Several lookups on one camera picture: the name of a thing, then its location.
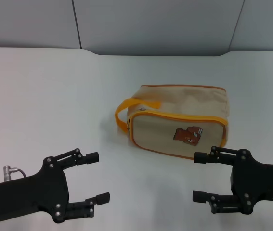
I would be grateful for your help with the beige food bag orange trim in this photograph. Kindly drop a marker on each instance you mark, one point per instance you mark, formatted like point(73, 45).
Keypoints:
point(170, 134)

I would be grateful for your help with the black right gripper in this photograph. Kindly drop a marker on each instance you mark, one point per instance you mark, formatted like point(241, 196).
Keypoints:
point(263, 180)

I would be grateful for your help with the small silver zipper pull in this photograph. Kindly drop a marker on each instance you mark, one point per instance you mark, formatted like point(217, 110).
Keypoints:
point(128, 126)
point(141, 109)

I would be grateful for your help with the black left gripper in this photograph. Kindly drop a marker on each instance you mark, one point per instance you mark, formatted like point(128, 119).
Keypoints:
point(30, 195)

